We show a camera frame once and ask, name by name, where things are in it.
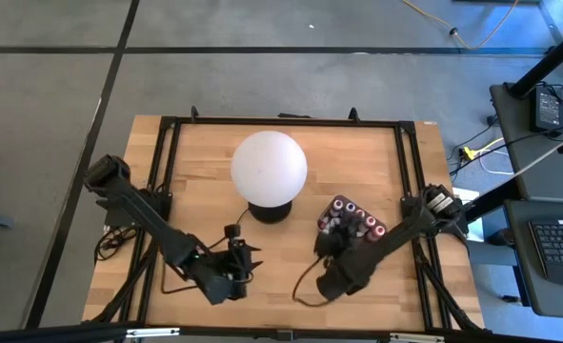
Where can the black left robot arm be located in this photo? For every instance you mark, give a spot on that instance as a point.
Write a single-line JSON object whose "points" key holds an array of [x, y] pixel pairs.
{"points": [[143, 214]]}

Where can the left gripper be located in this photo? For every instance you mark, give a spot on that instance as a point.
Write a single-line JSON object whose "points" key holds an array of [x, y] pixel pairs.
{"points": [[219, 276]]}

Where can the purple food coloring bottle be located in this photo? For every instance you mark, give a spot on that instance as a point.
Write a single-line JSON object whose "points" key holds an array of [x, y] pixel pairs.
{"points": [[338, 205]]}

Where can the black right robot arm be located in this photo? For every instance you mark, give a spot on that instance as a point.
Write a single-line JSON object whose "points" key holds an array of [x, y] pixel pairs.
{"points": [[405, 228]]}

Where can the dark vial rack tray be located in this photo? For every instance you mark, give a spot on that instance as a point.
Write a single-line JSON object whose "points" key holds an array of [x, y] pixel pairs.
{"points": [[327, 212]]}

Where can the white globe table lamp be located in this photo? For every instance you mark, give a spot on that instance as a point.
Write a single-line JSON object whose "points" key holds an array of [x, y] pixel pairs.
{"points": [[269, 167]]}

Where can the black keyboard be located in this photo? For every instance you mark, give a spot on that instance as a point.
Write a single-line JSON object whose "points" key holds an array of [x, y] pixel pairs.
{"points": [[562, 248]]}

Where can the black power adapter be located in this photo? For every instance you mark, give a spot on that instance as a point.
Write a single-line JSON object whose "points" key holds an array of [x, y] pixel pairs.
{"points": [[548, 109]]}

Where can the yellow power plug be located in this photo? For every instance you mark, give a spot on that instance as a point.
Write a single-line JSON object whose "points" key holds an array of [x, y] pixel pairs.
{"points": [[469, 152]]}

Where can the orange food coloring bottle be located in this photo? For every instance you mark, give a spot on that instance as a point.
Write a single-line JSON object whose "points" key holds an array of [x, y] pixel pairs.
{"points": [[360, 213]]}

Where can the gray desk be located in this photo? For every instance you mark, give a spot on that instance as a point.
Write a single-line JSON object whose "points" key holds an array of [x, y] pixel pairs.
{"points": [[519, 267], [548, 181]]}

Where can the blue food coloring bottle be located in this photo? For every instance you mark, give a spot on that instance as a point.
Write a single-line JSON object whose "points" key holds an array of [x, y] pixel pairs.
{"points": [[350, 207]]}

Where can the black camera rig beam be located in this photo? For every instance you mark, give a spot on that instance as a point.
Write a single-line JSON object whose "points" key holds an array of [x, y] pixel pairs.
{"points": [[281, 336]]}

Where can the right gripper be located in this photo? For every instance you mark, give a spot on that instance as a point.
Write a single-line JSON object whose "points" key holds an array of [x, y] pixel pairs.
{"points": [[338, 243]]}

